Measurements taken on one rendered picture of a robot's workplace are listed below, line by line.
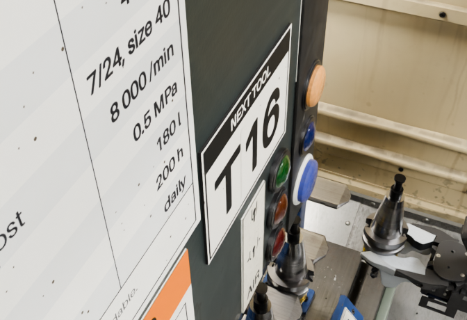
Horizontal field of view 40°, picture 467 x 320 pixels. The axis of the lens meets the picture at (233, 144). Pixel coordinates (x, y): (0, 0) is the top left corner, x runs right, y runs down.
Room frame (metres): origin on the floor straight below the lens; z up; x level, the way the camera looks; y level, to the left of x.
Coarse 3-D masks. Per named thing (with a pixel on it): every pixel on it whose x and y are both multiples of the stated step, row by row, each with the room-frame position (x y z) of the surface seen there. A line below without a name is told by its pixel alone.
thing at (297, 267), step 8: (288, 248) 0.50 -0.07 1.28; (296, 248) 0.50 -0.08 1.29; (280, 256) 0.51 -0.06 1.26; (288, 256) 0.50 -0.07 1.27; (296, 256) 0.50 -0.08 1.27; (304, 256) 0.51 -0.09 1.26; (280, 264) 0.50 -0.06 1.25; (288, 264) 0.50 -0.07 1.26; (296, 264) 0.50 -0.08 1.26; (304, 264) 0.51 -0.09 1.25; (280, 272) 0.50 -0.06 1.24; (288, 272) 0.50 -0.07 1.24; (296, 272) 0.50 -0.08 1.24; (304, 272) 0.50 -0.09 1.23; (288, 280) 0.49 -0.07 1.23; (296, 280) 0.49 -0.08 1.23
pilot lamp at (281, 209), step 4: (284, 196) 0.26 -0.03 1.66; (280, 200) 0.25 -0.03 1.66; (284, 200) 0.25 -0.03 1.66; (280, 204) 0.25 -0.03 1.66; (284, 204) 0.25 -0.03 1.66; (280, 208) 0.25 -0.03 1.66; (284, 208) 0.25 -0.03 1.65; (276, 212) 0.25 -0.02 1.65; (280, 212) 0.25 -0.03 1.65; (284, 212) 0.25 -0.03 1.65; (276, 216) 0.24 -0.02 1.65; (280, 216) 0.25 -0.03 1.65; (276, 220) 0.24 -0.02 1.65; (280, 220) 0.25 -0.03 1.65; (276, 224) 0.25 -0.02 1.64
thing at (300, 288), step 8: (272, 264) 0.54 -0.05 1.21; (312, 264) 0.52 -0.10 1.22; (272, 272) 0.51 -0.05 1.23; (312, 272) 0.51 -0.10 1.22; (272, 280) 0.50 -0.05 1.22; (280, 280) 0.50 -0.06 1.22; (304, 280) 0.50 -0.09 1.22; (312, 280) 0.51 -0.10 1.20; (280, 288) 0.49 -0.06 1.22; (288, 288) 0.48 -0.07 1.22; (296, 288) 0.48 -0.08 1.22; (304, 288) 0.49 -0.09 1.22
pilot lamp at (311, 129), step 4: (312, 124) 0.30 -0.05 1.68; (312, 128) 0.30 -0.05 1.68; (308, 132) 0.29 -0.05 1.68; (312, 132) 0.29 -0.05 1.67; (308, 136) 0.29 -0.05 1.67; (312, 136) 0.29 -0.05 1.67; (304, 140) 0.29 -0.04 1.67; (308, 140) 0.29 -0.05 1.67; (312, 140) 0.29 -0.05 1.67; (304, 144) 0.29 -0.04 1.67; (308, 144) 0.29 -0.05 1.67; (304, 148) 0.29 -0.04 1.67; (308, 148) 0.29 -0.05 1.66
